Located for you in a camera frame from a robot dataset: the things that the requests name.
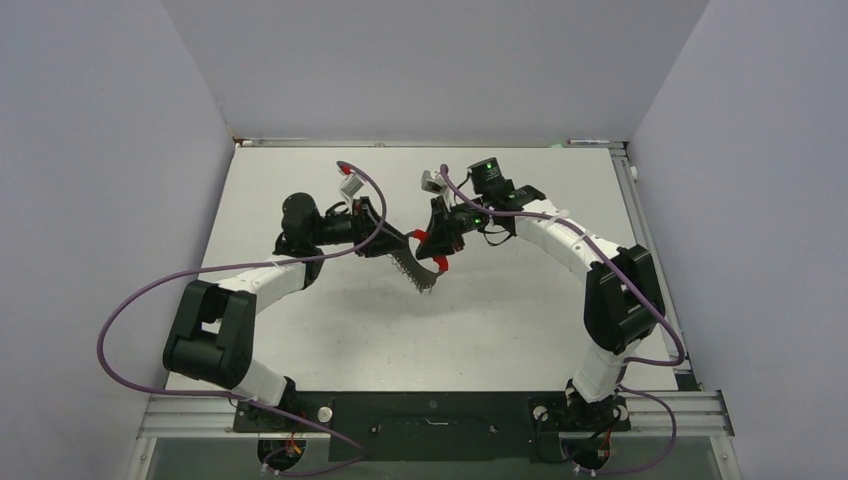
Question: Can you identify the aluminium frame rail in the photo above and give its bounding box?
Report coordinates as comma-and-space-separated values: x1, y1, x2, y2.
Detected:
135, 389, 737, 440

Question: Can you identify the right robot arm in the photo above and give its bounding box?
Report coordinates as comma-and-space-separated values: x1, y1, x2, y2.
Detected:
413, 158, 665, 428

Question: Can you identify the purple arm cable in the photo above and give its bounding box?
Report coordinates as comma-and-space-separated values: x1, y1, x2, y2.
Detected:
96, 160, 389, 478
438, 163, 688, 478

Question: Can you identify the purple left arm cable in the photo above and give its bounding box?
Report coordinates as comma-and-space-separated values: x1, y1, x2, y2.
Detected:
96, 160, 389, 478

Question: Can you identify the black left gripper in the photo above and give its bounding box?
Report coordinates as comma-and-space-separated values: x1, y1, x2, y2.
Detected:
309, 198, 409, 257

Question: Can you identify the steel key holder red handle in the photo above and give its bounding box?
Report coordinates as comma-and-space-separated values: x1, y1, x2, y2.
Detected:
390, 234, 443, 294

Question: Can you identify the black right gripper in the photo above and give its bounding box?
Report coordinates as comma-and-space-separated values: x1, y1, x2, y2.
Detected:
416, 194, 490, 259

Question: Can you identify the black mounting base plate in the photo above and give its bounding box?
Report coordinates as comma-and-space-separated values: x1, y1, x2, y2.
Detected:
231, 390, 632, 465

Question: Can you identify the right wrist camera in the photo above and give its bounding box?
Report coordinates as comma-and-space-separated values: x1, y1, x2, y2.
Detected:
420, 170, 446, 195

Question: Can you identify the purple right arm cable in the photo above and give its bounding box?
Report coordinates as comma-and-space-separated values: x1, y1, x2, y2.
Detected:
438, 163, 688, 478

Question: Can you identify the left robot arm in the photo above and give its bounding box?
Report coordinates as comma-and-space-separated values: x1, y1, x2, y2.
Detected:
163, 193, 409, 430

